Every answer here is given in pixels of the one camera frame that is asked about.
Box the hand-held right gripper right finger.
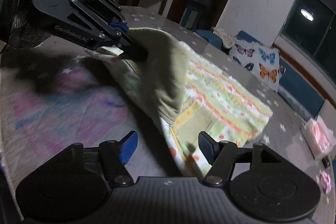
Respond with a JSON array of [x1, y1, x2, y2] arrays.
[[198, 131, 279, 187]]

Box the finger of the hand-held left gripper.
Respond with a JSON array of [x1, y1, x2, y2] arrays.
[[97, 29, 149, 62], [70, 0, 130, 31]]

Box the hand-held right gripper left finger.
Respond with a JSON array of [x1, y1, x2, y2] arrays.
[[64, 131, 138, 187]]

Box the green patterned pants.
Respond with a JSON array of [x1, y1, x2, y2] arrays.
[[85, 27, 273, 180]]

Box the person's left forearm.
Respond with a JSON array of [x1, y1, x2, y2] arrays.
[[8, 13, 53, 47]]

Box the grey star-print tablecloth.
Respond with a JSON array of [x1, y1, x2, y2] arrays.
[[0, 5, 336, 224]]

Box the white crumpled cloth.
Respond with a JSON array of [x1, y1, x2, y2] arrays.
[[212, 27, 237, 49]]

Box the butterfly print pillow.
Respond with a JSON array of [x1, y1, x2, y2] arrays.
[[228, 38, 286, 93]]

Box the blue sofa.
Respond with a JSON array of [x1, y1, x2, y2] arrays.
[[194, 29, 326, 119]]

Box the white tissue box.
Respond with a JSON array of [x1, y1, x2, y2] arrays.
[[301, 116, 336, 159]]

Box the small pink cloth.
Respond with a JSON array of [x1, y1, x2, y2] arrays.
[[318, 171, 333, 193]]

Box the beige cushion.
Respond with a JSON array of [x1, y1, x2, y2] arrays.
[[319, 99, 336, 123]]

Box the green framed window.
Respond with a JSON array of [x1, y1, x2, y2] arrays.
[[278, 0, 336, 75]]

